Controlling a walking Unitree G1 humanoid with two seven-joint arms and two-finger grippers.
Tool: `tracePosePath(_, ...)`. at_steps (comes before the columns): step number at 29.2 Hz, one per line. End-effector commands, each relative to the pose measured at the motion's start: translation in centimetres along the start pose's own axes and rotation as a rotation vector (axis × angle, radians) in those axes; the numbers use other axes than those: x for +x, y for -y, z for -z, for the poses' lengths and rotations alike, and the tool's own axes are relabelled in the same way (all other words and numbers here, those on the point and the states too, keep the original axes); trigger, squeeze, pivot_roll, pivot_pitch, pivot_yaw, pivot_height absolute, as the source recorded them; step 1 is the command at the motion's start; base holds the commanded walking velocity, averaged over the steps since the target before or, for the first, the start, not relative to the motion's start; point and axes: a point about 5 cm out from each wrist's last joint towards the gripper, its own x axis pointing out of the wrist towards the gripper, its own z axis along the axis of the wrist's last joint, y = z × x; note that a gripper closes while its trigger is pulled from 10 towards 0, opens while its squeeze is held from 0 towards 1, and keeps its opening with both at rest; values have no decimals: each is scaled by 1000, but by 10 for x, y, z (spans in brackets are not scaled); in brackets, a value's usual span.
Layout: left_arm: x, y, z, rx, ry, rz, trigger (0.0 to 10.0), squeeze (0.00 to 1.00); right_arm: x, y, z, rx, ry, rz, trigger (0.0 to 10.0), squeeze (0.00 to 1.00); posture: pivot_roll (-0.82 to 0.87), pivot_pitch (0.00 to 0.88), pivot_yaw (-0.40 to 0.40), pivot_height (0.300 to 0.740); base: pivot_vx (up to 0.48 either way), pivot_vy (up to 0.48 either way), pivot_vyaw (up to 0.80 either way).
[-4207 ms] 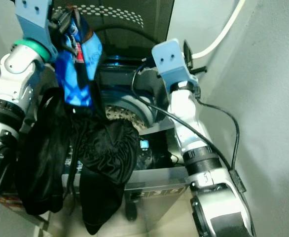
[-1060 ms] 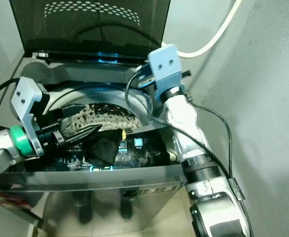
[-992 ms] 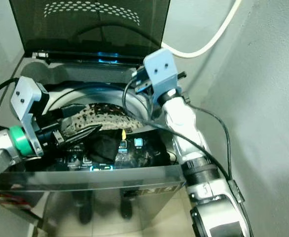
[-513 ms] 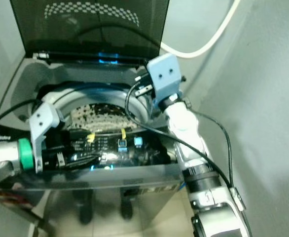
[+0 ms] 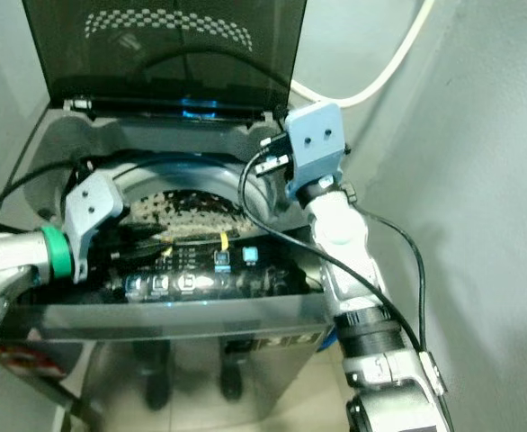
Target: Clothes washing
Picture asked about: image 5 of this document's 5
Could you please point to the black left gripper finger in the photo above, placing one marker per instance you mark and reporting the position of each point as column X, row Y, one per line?
column 157, row 248

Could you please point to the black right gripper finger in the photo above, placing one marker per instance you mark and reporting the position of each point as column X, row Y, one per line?
column 282, row 115

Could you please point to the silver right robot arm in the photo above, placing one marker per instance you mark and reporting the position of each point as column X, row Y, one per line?
column 362, row 270

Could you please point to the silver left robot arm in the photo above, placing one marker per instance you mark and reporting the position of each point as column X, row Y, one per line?
column 12, row 261

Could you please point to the grey top-load washing machine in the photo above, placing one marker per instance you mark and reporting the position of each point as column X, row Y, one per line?
column 192, row 369

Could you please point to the yellow tape strip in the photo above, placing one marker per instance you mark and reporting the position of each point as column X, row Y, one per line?
column 223, row 243
column 167, row 247

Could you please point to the perforated steel washer drum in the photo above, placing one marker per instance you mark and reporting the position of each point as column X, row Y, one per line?
column 192, row 205

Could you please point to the black washer control panel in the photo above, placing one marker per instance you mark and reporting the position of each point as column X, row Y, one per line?
column 263, row 281

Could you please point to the tinted washer lid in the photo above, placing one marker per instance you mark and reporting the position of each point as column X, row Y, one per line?
column 165, row 45

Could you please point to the red washer sticker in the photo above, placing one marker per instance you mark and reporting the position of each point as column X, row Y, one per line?
column 21, row 360

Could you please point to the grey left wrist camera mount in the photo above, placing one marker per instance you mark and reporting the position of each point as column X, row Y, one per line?
column 97, row 211

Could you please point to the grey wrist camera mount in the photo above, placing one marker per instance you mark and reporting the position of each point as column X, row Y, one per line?
column 317, row 139
column 97, row 211

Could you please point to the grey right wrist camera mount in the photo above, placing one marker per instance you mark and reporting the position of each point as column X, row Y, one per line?
column 317, row 139

